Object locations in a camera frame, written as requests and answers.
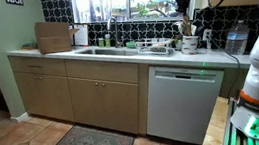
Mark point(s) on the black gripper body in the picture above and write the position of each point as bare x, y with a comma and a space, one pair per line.
184, 3

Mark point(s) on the slotted wooden spoon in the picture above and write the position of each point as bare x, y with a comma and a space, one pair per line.
186, 24

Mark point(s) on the white crock with red peppers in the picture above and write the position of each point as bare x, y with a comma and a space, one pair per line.
189, 45

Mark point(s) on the large clear water bottle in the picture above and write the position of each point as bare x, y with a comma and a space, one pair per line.
236, 39

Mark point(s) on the green sponge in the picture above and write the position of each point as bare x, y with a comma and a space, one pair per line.
130, 44

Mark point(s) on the chrome kitchen faucet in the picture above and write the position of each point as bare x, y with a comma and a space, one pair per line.
113, 22

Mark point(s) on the kitchen window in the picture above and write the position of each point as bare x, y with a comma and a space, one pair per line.
107, 3

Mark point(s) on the green soap bottle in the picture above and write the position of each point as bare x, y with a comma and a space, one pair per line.
108, 41

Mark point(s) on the stainless steel sink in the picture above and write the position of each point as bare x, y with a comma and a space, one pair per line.
106, 51

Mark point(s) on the white dishwasher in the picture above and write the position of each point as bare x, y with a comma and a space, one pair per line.
182, 106

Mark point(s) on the white framed card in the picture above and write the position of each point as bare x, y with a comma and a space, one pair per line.
81, 35

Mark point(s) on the light wooden base cabinets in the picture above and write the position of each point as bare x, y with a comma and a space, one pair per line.
103, 99

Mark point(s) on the light wooden board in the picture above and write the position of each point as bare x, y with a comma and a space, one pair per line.
213, 132

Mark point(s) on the brown cardboard box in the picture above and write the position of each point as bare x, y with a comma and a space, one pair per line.
52, 37

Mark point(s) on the flat green tray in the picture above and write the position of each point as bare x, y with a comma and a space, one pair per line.
28, 47

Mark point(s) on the white wall power outlet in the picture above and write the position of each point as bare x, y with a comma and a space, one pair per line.
207, 34

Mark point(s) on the black white wall art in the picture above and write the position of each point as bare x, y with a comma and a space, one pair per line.
14, 0

